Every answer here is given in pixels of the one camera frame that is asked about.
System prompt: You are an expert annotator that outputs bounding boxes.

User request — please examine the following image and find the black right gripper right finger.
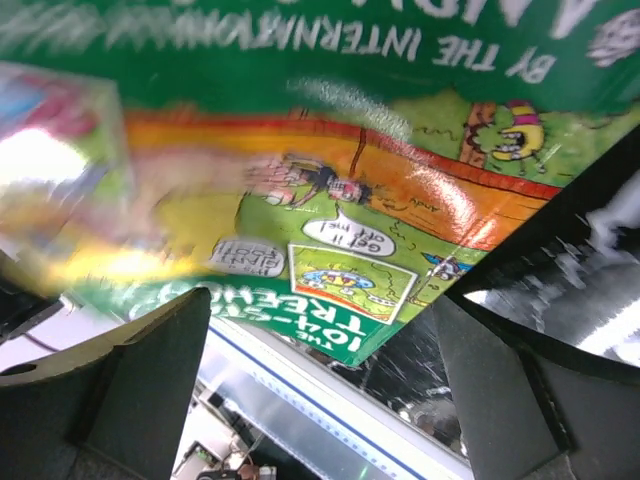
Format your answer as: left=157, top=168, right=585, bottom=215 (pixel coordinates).
left=431, top=296, right=639, bottom=479

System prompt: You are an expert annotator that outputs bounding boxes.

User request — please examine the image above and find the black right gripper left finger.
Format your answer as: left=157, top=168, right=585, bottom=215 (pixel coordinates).
left=1, top=288, right=211, bottom=479

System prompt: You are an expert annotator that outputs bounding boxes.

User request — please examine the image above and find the green 104-Storey Treehouse book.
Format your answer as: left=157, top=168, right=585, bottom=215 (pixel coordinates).
left=1, top=1, right=639, bottom=365

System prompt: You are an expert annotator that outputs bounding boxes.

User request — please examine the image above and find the black marble pattern mat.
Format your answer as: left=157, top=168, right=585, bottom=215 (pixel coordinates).
left=328, top=133, right=639, bottom=454

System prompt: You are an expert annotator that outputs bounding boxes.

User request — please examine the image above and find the aluminium mounting rail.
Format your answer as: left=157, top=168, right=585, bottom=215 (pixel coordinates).
left=199, top=321, right=473, bottom=479

